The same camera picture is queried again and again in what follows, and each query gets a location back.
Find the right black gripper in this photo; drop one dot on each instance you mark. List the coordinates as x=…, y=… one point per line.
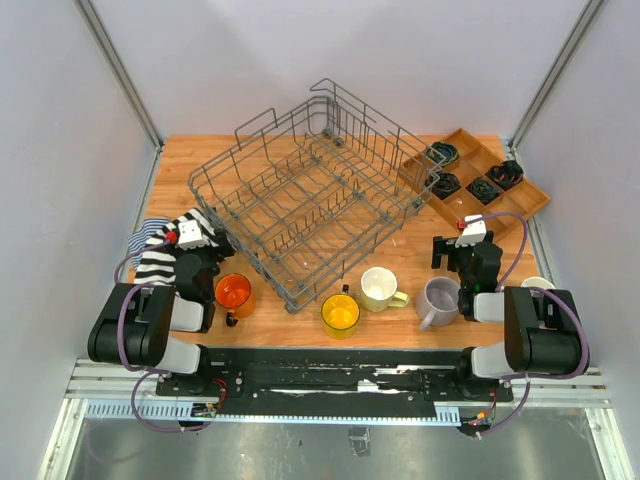
x=445, y=246

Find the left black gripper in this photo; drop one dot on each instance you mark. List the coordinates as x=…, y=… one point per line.
x=218, y=252

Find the orange ceramic mug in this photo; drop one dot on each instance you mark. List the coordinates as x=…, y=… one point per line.
x=235, y=294

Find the yellow enamel mug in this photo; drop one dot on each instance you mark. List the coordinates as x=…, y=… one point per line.
x=340, y=314

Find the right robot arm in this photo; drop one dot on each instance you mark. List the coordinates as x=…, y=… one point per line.
x=543, y=335

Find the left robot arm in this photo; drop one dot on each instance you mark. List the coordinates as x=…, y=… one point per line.
x=174, y=292

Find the lilac ceramic mug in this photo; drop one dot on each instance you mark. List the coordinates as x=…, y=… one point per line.
x=437, y=303

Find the black white striped cloth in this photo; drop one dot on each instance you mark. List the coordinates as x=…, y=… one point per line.
x=158, y=266

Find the black mug white inside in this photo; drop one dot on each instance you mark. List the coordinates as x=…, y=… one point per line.
x=538, y=282

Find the wooden compartment tray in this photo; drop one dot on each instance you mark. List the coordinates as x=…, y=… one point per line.
x=476, y=181

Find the cream ceramic mug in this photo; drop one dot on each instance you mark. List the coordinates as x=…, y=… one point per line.
x=379, y=290

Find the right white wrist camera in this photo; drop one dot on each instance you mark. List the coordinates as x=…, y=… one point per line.
x=472, y=231

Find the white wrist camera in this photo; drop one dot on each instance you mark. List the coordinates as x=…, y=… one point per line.
x=472, y=231
x=190, y=235

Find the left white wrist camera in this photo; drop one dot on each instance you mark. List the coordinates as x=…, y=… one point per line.
x=190, y=235

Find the grey wire dish rack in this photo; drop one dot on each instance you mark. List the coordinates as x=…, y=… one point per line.
x=307, y=194

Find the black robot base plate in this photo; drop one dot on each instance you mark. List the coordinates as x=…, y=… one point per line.
x=345, y=380

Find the slotted cable duct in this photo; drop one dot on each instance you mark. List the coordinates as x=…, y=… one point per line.
x=187, y=411

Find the left aluminium frame post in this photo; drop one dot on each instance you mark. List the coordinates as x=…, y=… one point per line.
x=101, y=37

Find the aluminium frame post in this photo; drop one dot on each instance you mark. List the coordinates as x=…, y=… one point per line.
x=579, y=31
x=101, y=37

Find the right aluminium frame post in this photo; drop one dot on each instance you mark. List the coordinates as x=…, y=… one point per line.
x=579, y=31

